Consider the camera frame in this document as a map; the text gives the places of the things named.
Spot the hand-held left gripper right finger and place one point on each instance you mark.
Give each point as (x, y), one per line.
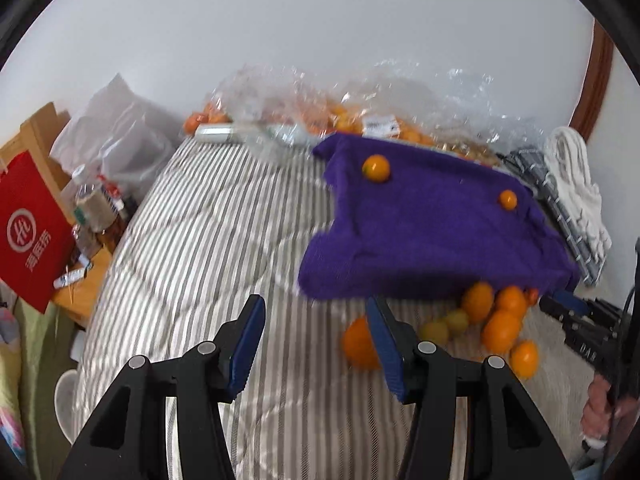
(387, 355)

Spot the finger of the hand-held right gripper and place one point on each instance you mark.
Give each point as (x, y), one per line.
(570, 302)

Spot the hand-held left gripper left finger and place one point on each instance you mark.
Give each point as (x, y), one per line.
(247, 345)

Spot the large orange mandarin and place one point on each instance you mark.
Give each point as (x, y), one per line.
(357, 345)

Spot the tiny reddish orange fruit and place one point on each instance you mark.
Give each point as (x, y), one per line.
(533, 296)

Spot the small green mandarin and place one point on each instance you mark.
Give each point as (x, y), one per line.
(434, 331)
(457, 321)

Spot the purple towel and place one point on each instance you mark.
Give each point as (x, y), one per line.
(425, 230)

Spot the person's right hand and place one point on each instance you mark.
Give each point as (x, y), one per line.
(595, 410)

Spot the grey plaid cloth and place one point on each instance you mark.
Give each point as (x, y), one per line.
(555, 200)

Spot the grey striped bed sheet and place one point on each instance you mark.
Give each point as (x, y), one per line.
(210, 240)

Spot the white knit towel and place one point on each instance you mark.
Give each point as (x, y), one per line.
(575, 185)

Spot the wooden nightstand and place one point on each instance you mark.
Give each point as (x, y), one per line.
(85, 295)

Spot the small white packet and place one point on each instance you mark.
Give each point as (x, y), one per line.
(70, 276)

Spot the white round container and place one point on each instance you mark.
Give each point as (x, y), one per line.
(64, 405)

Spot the red label bottle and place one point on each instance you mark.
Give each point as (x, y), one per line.
(112, 192)

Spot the clear plastic bottle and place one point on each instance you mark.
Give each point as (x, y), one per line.
(92, 205)

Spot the white cylinder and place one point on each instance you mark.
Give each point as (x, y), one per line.
(215, 132)

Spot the green floral cloth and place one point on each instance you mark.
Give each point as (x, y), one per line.
(30, 370)

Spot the red paper bag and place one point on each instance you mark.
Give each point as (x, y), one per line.
(35, 240)

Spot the clear bag of mandarins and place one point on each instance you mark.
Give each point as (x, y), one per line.
(300, 110)

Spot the translucent white plastic bag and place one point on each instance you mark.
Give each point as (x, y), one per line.
(115, 130)

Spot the brown wooden frame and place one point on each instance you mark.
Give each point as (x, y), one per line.
(595, 80)

